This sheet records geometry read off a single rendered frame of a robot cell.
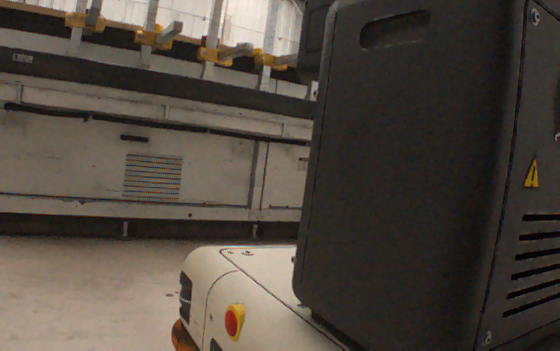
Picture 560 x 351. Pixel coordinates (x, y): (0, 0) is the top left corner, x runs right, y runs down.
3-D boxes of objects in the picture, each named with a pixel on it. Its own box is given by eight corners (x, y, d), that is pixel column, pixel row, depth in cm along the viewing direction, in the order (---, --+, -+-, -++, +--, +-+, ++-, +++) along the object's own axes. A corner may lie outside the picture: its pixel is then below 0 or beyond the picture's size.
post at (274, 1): (267, 95, 165) (282, -15, 163) (259, 93, 163) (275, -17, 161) (263, 95, 168) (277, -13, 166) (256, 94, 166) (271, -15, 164)
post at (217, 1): (209, 98, 153) (226, -20, 150) (200, 97, 151) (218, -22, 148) (206, 98, 156) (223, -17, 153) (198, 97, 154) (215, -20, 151)
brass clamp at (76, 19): (104, 31, 129) (106, 17, 128) (64, 24, 122) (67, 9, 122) (102, 34, 134) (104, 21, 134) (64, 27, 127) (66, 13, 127)
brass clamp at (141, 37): (171, 48, 142) (173, 35, 141) (135, 41, 135) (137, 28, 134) (167, 51, 147) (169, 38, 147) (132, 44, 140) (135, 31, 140)
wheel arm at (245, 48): (253, 55, 131) (255, 42, 131) (244, 52, 130) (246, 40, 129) (208, 68, 169) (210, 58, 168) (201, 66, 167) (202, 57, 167)
